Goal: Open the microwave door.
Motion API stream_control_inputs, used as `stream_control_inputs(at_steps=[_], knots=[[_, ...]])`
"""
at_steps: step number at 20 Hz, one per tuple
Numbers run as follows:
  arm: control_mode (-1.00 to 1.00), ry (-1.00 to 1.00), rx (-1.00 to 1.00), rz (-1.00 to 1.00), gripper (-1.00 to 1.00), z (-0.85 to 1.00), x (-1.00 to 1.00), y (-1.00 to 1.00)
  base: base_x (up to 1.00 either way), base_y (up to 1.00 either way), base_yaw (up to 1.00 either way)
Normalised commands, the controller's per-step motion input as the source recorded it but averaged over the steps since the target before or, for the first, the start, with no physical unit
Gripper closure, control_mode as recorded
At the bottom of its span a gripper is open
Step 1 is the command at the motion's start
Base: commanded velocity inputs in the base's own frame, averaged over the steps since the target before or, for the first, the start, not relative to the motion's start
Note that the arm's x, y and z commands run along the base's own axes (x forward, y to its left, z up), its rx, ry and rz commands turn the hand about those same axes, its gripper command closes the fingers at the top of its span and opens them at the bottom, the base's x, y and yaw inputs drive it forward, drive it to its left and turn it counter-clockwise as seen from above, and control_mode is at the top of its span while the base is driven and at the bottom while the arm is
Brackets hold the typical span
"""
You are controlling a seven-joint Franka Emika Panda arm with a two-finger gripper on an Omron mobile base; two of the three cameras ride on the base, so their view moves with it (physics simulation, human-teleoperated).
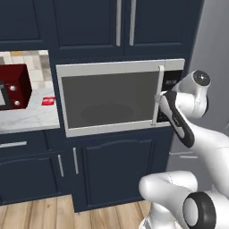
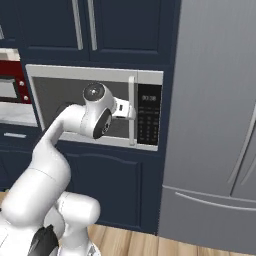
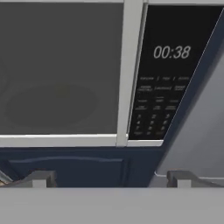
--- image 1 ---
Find red toaster oven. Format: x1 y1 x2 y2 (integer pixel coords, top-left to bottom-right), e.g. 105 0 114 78
0 63 33 112

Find silver lower cupboard handle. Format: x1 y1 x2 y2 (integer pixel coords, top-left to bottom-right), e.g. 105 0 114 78
56 153 65 178
72 147 81 175

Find silver upper cupboard handle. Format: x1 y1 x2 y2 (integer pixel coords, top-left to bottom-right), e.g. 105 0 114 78
128 0 137 47
115 0 123 47

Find navy arched lower cupboard door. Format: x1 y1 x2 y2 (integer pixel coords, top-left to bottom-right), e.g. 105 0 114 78
69 137 169 210

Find navy upper cupboard door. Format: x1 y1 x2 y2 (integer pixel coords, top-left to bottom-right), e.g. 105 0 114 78
0 0 49 43
124 0 196 57
48 0 126 58

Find silver microwave oven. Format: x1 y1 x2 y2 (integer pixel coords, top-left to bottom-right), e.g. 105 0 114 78
55 58 186 139

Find grey glass microwave door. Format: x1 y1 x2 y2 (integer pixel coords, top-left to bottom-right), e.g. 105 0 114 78
55 64 165 139

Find silver drawer handle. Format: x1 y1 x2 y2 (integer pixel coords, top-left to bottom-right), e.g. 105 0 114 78
0 140 28 149

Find silver cupboard handle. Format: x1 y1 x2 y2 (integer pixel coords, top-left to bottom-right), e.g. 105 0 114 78
128 0 137 47
72 147 81 175
115 0 123 47
56 153 65 178

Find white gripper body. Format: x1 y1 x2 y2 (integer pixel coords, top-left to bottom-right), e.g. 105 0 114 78
153 90 168 104

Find silver microwave door handle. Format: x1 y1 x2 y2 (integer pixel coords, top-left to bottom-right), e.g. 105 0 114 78
150 64 165 126

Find navy drawer front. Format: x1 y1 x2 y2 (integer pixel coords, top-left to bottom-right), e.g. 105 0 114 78
0 130 51 159

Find small red flat packet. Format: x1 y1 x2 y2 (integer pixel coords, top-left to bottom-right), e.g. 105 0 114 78
41 96 56 106

